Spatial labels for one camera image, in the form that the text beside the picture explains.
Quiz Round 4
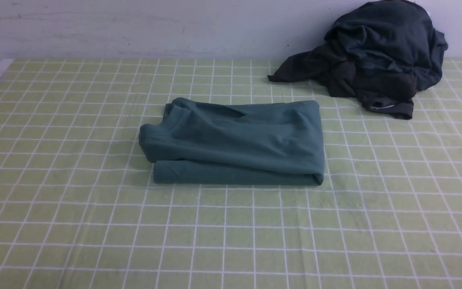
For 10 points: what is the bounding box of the dark grey crumpled garment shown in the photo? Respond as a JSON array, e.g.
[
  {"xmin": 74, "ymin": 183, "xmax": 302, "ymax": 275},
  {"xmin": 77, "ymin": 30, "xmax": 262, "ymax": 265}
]
[{"xmin": 268, "ymin": 41, "xmax": 417, "ymax": 120}]

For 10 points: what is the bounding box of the dark blue crumpled garment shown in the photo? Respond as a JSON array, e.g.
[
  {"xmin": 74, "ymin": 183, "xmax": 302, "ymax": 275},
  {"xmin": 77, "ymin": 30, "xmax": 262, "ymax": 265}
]
[{"xmin": 324, "ymin": 0, "xmax": 448, "ymax": 90}]

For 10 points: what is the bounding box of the green checkered tablecloth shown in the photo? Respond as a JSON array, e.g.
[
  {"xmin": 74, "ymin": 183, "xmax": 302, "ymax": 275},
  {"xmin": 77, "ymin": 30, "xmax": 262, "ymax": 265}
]
[{"xmin": 0, "ymin": 59, "xmax": 462, "ymax": 289}]

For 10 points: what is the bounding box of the green long-sleeved shirt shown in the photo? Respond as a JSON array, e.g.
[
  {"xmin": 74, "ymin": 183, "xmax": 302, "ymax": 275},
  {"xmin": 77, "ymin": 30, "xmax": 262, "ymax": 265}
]
[{"xmin": 139, "ymin": 98, "xmax": 325, "ymax": 185}]

